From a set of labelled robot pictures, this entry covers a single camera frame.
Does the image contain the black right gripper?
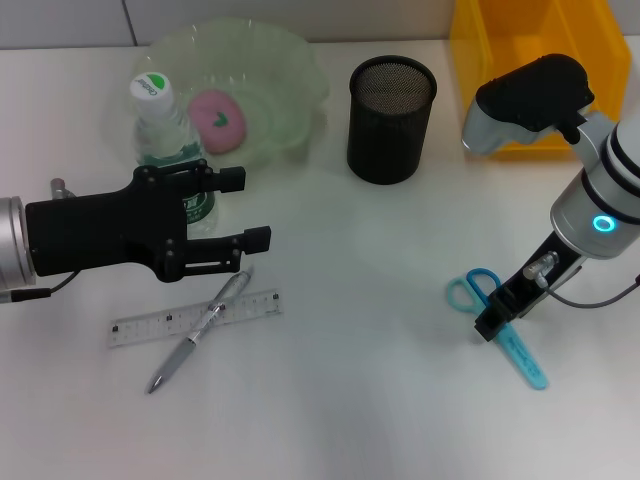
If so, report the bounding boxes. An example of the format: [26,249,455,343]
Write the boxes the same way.
[473,230,586,344]

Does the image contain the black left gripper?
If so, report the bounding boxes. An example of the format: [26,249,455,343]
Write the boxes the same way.
[24,159,272,284]

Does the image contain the blue scissors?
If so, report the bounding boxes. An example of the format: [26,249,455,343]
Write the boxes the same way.
[444,268,550,391]

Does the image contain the pink peach toy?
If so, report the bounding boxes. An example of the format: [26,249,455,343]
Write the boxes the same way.
[187,89,249,155]

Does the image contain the clear bottle green label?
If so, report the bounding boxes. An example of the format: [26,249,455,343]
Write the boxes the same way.
[129,71,221,239]

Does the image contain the green glass fruit bowl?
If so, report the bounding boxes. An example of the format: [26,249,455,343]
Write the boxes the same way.
[130,17,331,176]

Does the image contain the silver ballpoint pen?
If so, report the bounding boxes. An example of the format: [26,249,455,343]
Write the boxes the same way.
[145,264,255,396]

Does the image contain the clear plastic ruler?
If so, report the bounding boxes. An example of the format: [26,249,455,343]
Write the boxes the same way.
[108,288,286,350]

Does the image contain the black mesh pen holder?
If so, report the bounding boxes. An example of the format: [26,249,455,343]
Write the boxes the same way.
[346,55,439,186]

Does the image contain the yellow plastic bin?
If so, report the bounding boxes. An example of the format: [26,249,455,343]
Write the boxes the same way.
[448,0,632,162]

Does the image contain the grey right gripper cable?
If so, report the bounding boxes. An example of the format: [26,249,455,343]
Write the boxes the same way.
[522,252,640,307]

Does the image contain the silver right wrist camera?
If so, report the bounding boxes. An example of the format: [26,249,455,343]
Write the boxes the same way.
[460,53,596,155]

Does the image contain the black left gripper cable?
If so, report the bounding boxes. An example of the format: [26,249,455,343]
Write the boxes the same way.
[0,272,79,304]

